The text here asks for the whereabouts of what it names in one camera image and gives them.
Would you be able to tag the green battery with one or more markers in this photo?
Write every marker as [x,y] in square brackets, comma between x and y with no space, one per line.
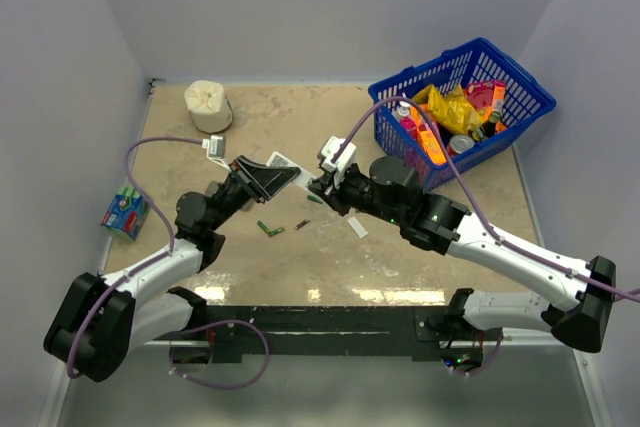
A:
[263,227]
[314,199]

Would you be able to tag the black battery lower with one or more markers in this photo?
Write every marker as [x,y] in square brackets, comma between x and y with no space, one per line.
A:
[301,224]

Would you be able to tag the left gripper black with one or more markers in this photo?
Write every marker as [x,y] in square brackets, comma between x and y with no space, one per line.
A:
[266,181]

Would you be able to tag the red soda can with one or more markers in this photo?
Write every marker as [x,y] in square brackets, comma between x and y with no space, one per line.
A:
[459,144]

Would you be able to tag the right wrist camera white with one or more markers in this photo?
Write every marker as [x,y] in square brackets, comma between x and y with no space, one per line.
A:
[335,156]

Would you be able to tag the yellow snack bag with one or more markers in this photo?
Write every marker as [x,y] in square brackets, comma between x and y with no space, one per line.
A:
[454,111]

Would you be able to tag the white battery cover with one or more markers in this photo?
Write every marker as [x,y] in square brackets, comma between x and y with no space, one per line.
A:
[357,227]

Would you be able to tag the white tissue roll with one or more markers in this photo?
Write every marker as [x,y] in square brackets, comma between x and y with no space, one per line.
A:
[208,106]

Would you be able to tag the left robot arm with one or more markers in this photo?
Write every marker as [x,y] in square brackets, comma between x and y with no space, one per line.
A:
[102,318]

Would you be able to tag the dark glass bottle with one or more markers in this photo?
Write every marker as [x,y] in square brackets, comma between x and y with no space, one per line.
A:
[488,128]

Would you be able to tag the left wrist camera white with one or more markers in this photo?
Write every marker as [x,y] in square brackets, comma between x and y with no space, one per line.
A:
[215,149]

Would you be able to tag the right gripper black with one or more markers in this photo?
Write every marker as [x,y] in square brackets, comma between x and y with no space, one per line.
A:
[325,187]

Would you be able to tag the battery multipack blue green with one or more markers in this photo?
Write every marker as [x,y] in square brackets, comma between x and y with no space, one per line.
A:
[126,214]

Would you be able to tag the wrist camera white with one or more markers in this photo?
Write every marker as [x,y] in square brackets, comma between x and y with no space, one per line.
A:
[215,149]
[335,156]

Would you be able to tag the blue plastic basket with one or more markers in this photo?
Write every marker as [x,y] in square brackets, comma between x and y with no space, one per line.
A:
[477,60]

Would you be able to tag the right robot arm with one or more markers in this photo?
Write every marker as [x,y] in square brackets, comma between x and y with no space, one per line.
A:
[568,297]

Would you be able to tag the black base frame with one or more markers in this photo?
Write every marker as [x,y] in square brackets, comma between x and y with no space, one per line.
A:
[418,333]

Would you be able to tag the orange box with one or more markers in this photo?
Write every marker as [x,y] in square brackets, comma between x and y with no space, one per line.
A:
[426,139]

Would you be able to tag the orange tall carton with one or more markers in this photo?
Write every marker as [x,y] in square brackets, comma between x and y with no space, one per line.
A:
[498,97]

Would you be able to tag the white bottle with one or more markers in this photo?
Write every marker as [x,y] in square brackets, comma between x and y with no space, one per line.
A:
[402,112]

